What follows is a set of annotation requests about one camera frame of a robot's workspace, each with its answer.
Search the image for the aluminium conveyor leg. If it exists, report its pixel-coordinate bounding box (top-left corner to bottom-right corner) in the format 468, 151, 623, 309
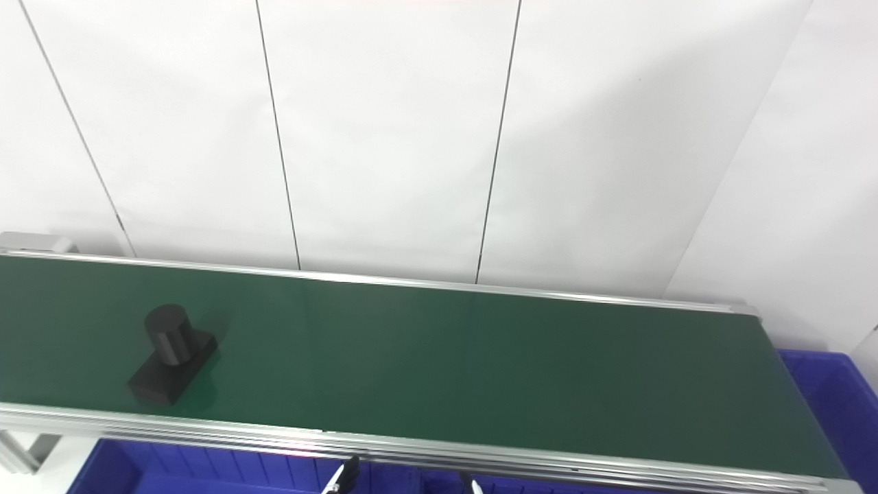
0, 429, 62, 474

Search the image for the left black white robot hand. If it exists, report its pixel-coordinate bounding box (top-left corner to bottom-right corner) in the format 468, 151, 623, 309
322, 456, 361, 494

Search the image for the grey conveyor motor housing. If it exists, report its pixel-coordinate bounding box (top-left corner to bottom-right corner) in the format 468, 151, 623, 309
0, 232, 78, 256

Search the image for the blue plastic bin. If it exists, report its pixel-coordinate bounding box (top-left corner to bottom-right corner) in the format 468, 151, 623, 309
67, 439, 419, 494
779, 350, 878, 494

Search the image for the green conveyor belt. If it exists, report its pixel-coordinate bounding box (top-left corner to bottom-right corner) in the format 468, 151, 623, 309
0, 255, 848, 479
0, 248, 865, 494

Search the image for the black cylinder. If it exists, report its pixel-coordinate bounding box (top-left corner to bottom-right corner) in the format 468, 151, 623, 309
128, 304, 219, 405

